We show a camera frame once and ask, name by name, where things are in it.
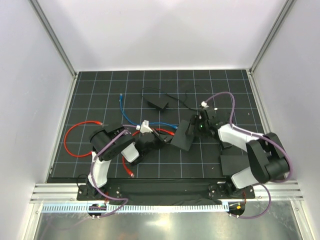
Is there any red ethernet cable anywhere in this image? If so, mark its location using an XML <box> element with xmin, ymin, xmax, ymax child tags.
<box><xmin>64</xmin><ymin>120</ymin><xmax>105</xmax><ymax>158</ymax></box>
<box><xmin>121</xmin><ymin>128</ymin><xmax>175</xmax><ymax>178</ymax></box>

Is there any black network switch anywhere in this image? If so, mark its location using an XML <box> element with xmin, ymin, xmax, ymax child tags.
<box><xmin>170</xmin><ymin>120</ymin><xmax>195</xmax><ymax>152</ymax></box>

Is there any black power cord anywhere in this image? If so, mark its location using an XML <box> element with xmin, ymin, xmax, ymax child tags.
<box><xmin>141</xmin><ymin>83</ymin><xmax>218</xmax><ymax>113</ymax></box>

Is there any blue ethernet cable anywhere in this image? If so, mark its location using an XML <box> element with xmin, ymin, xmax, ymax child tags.
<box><xmin>117</xmin><ymin>92</ymin><xmax>179</xmax><ymax>130</ymax></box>

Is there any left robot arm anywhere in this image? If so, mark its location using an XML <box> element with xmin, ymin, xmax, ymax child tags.
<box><xmin>86</xmin><ymin>121</ymin><xmax>175</xmax><ymax>200</ymax></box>

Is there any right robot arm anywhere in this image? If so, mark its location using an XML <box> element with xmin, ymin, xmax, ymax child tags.
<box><xmin>185</xmin><ymin>106</ymin><xmax>291</xmax><ymax>198</ymax></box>

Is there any black grid mat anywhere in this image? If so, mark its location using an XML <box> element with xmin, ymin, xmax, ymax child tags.
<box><xmin>46</xmin><ymin>69</ymin><xmax>286</xmax><ymax>181</ymax></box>

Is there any black power adapter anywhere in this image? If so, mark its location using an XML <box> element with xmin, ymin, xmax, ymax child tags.
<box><xmin>146</xmin><ymin>96</ymin><xmax>169</xmax><ymax>111</ymax></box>

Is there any black flat block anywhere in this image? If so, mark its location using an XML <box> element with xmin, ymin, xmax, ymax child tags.
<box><xmin>220</xmin><ymin>155</ymin><xmax>250</xmax><ymax>177</ymax></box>

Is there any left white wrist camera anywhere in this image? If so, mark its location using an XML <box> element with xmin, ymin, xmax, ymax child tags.
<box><xmin>136</xmin><ymin>120</ymin><xmax>153</xmax><ymax>134</ymax></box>

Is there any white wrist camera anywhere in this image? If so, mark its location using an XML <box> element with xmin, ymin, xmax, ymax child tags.
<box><xmin>136</xmin><ymin>120</ymin><xmax>153</xmax><ymax>134</ymax></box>
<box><xmin>200</xmin><ymin>101</ymin><xmax>210</xmax><ymax>109</ymax></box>

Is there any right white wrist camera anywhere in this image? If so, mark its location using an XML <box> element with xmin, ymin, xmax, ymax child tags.
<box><xmin>200</xmin><ymin>101</ymin><xmax>210</xmax><ymax>109</ymax></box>

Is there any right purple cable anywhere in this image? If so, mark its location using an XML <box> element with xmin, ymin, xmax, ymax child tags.
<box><xmin>203</xmin><ymin>91</ymin><xmax>294</xmax><ymax>220</ymax></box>

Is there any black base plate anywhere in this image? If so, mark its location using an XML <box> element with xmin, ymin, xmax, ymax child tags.
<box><xmin>76</xmin><ymin>177</ymin><xmax>256</xmax><ymax>201</ymax></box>

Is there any white slotted cable duct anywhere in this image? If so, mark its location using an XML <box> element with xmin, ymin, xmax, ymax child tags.
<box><xmin>41</xmin><ymin>202</ymin><xmax>229</xmax><ymax>214</ymax></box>

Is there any aluminium front rail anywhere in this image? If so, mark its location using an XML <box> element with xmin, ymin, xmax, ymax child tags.
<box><xmin>29</xmin><ymin>180</ymin><xmax>304</xmax><ymax>204</ymax></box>

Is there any right aluminium frame post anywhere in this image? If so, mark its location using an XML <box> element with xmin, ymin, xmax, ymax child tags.
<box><xmin>248</xmin><ymin>0</ymin><xmax>296</xmax><ymax>75</ymax></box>

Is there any aluminium frame post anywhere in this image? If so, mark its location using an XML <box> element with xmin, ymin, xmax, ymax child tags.
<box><xmin>248</xmin><ymin>0</ymin><xmax>296</xmax><ymax>75</ymax></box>
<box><xmin>28</xmin><ymin>0</ymin><xmax>77</xmax><ymax>78</ymax></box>

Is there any left aluminium frame post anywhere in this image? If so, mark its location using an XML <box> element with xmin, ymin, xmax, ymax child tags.
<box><xmin>28</xmin><ymin>0</ymin><xmax>77</xmax><ymax>78</ymax></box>

